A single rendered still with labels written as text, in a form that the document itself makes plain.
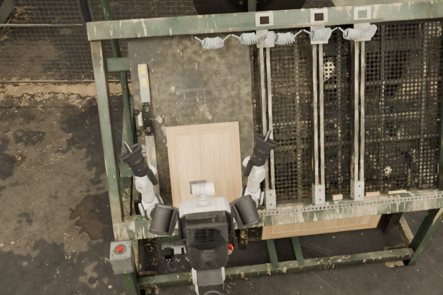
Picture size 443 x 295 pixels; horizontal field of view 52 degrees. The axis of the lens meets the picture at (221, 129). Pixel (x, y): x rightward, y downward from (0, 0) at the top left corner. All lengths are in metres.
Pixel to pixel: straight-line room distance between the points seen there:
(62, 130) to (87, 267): 1.64
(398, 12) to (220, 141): 1.28
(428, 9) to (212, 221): 1.74
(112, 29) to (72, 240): 2.02
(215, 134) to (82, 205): 1.81
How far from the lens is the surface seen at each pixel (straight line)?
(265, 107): 2.67
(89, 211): 4.12
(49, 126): 4.98
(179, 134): 2.71
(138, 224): 2.86
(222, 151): 2.75
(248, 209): 2.33
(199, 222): 2.21
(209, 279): 2.43
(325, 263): 3.58
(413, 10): 2.90
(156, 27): 2.56
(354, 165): 2.92
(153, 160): 2.73
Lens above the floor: 3.24
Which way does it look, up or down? 44 degrees down
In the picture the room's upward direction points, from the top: straight up
